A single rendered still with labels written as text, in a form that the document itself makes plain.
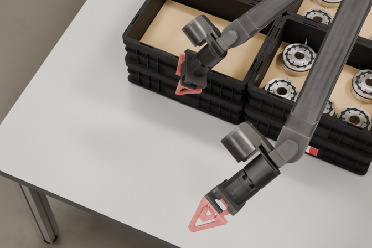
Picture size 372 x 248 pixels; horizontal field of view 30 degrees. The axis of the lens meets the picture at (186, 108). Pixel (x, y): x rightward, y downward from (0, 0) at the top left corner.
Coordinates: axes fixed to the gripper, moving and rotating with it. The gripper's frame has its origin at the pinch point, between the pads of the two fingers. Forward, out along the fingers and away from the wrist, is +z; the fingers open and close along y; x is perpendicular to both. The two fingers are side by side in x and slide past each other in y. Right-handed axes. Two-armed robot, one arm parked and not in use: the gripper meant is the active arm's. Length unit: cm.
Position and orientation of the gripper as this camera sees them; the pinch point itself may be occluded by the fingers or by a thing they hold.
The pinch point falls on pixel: (179, 83)
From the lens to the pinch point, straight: 188.8
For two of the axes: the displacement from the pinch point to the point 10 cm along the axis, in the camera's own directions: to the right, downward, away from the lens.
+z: -5.2, 4.2, 7.4
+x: 8.6, 2.7, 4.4
